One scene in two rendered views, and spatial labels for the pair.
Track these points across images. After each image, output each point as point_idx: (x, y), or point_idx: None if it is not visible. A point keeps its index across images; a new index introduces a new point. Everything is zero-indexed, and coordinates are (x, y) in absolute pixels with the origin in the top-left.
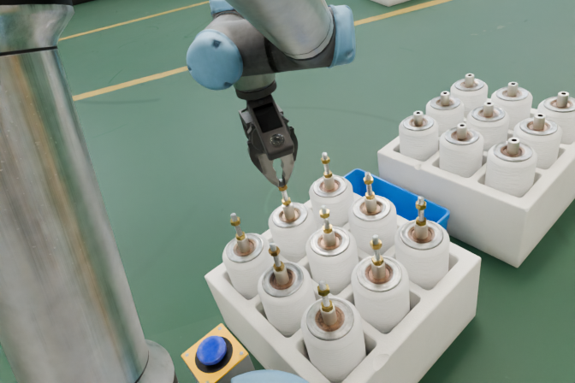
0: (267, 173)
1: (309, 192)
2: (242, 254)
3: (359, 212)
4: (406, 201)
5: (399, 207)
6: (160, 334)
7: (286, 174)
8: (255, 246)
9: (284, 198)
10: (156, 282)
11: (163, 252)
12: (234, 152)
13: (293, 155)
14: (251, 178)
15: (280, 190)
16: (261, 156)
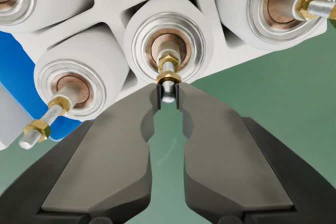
0: (221, 108)
1: (116, 97)
2: None
3: None
4: (6, 68)
5: (26, 72)
6: (335, 36)
7: (147, 92)
8: None
9: (171, 66)
10: (309, 103)
11: (287, 135)
12: (179, 216)
13: (78, 142)
14: (174, 183)
15: (178, 76)
16: (262, 189)
